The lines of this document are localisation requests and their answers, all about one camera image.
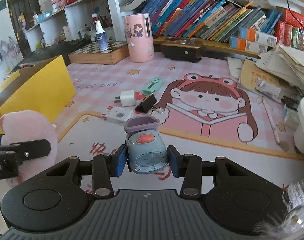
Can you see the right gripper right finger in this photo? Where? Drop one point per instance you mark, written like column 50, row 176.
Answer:
column 188, row 167

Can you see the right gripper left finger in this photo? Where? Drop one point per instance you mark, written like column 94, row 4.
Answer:
column 104, row 167

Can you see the pink plush toy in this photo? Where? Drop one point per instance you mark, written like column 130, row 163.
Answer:
column 26, row 126

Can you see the blue toy car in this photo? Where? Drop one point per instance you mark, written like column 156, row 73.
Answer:
column 147, row 152

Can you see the black binder clip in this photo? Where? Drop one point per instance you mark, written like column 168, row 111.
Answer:
column 147, row 106

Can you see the white red small box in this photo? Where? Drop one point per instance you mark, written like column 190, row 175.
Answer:
column 117, row 115

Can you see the pink cartoon desk mat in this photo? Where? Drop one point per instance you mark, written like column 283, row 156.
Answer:
column 201, row 109

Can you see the yellow cardboard box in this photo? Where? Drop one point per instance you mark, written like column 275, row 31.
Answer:
column 45, row 88

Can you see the white power adapter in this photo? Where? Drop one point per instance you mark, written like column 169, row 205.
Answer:
column 126, row 98

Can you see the black electronic keyboard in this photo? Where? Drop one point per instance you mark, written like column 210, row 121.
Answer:
column 40, row 55

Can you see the wooden chess board box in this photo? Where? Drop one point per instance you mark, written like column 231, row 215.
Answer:
column 91, row 54

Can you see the brown vintage radio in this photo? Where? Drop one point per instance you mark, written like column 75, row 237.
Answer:
column 182, row 49

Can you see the white spray bottle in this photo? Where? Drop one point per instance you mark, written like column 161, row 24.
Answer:
column 100, row 34

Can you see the white pen holder cup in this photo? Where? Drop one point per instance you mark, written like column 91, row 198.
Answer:
column 109, row 32

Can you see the pink cylinder container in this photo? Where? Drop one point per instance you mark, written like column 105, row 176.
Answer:
column 139, row 37

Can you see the orange white medicine box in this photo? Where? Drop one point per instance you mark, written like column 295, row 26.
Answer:
column 252, row 41

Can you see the stack of papers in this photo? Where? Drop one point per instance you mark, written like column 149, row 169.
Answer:
column 284, row 62

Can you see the dark wooden door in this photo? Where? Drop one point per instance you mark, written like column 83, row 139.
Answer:
column 21, row 13

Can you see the white shelf unit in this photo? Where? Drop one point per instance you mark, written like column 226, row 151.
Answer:
column 73, row 17

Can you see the row of books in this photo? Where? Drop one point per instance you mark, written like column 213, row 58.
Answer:
column 217, row 20

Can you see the white lotion bottle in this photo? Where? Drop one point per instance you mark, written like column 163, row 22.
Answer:
column 54, row 4

